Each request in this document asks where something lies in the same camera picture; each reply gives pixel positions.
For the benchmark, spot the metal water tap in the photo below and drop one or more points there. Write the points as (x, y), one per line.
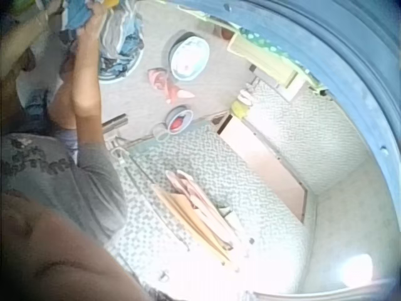
(115, 123)

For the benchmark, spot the grey bowl with red item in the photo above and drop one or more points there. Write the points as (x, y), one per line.
(180, 120)

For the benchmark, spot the white basin of laundry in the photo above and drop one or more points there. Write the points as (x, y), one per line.
(122, 47)

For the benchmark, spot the blue cloth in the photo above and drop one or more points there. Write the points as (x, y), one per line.
(75, 15)

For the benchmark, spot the person's right fingers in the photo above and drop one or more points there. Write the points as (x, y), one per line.
(94, 8)

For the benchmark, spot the yellow shelf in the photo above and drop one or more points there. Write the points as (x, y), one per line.
(263, 62)

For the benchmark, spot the grey mug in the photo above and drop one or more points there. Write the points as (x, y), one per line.
(159, 131)

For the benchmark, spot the person's right hand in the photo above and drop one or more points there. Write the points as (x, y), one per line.
(93, 19)

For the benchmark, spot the white round basin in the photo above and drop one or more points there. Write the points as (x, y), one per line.
(190, 58)

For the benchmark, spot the yellow bottle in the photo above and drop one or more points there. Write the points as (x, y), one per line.
(240, 108)

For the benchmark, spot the wooden door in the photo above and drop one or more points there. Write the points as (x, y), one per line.
(263, 169)

